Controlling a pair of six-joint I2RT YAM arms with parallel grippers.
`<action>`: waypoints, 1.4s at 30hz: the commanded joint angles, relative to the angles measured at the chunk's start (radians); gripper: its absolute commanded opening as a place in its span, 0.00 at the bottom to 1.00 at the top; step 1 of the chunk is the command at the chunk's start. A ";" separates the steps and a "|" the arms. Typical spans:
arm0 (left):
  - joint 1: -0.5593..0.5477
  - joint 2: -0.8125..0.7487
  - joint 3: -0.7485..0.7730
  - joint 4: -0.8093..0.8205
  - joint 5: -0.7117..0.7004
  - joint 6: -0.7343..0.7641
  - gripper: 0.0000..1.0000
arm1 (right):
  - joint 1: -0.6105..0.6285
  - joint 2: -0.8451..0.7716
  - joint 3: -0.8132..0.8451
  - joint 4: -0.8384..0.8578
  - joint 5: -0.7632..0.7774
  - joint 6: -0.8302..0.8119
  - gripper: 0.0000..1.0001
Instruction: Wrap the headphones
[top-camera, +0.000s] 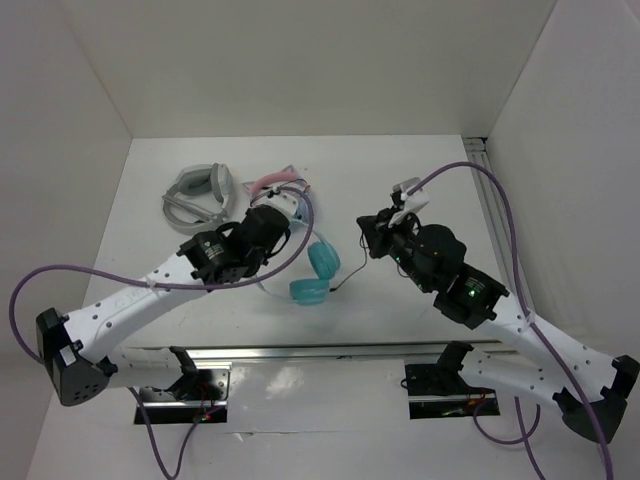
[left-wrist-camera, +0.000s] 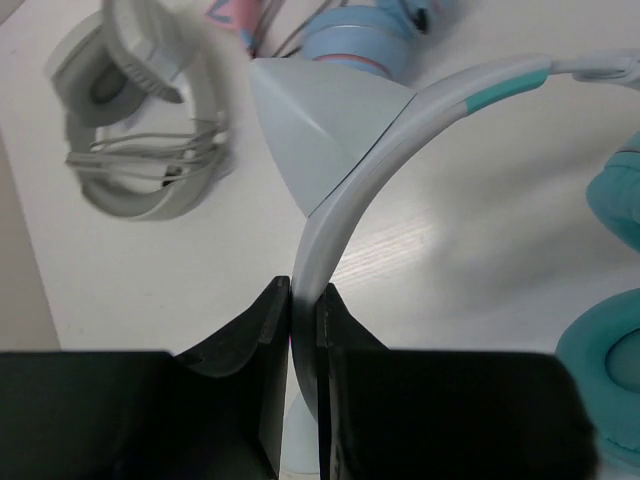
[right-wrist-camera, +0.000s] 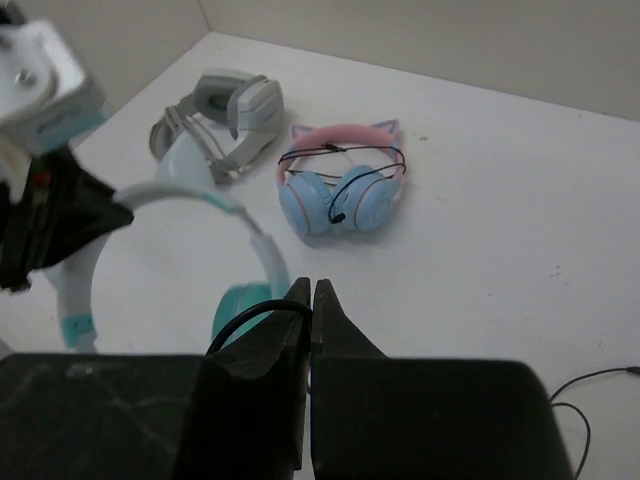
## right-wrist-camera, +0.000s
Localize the teal white cat-ear headphones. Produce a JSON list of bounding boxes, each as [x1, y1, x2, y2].
[[45, 145, 291, 354]]

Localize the pink blue cat-ear headphones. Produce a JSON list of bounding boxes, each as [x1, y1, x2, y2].
[[276, 119, 407, 236]]

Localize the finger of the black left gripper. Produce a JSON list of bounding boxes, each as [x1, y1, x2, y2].
[[1, 149, 134, 293]]

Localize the black headphone audio cable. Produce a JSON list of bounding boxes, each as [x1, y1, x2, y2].
[[204, 299, 314, 356]]

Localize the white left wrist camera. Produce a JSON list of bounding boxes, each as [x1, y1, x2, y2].
[[1, 19, 108, 155]]

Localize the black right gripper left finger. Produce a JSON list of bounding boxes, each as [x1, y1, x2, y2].
[[0, 277, 314, 480]]

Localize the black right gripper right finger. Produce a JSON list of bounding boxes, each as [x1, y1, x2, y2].
[[311, 279, 573, 479]]

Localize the grey over-ear headphones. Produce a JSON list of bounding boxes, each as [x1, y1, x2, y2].
[[149, 69, 284, 188]]

